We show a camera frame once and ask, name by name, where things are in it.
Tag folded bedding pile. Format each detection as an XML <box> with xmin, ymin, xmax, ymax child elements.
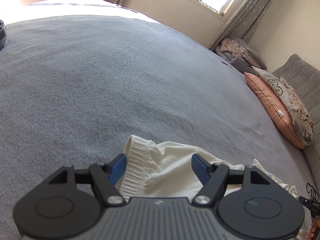
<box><xmin>215</xmin><ymin>37</ymin><xmax>267</xmax><ymax>75</ymax></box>

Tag grey patterned ruffled pillow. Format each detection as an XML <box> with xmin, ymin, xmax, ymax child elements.
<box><xmin>251</xmin><ymin>66</ymin><xmax>314</xmax><ymax>147</ymax></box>

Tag grey padded headboard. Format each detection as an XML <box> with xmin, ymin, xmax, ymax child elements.
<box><xmin>271</xmin><ymin>54</ymin><xmax>320</xmax><ymax>130</ymax></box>

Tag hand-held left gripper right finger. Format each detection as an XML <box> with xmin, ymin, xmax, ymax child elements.
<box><xmin>191</xmin><ymin>154</ymin><xmax>273</xmax><ymax>207</ymax></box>

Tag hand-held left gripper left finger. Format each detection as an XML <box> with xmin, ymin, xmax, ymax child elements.
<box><xmin>46</xmin><ymin>154</ymin><xmax>126</xmax><ymax>207</ymax></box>

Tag orange pillow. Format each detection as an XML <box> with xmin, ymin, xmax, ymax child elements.
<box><xmin>244</xmin><ymin>72</ymin><xmax>307</xmax><ymax>149</ymax></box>

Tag dark grey garment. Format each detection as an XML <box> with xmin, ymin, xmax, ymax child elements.
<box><xmin>0</xmin><ymin>19</ymin><xmax>8</xmax><ymax>50</ymax></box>

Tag white pants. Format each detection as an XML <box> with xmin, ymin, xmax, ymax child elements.
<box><xmin>114</xmin><ymin>135</ymin><xmax>313</xmax><ymax>240</ymax></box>

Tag person's right hand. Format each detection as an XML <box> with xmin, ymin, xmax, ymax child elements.
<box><xmin>309</xmin><ymin>215</ymin><xmax>320</xmax><ymax>240</ymax></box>

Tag grey bed blanket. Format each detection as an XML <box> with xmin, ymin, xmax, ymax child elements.
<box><xmin>0</xmin><ymin>0</ymin><xmax>315</xmax><ymax>240</ymax></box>

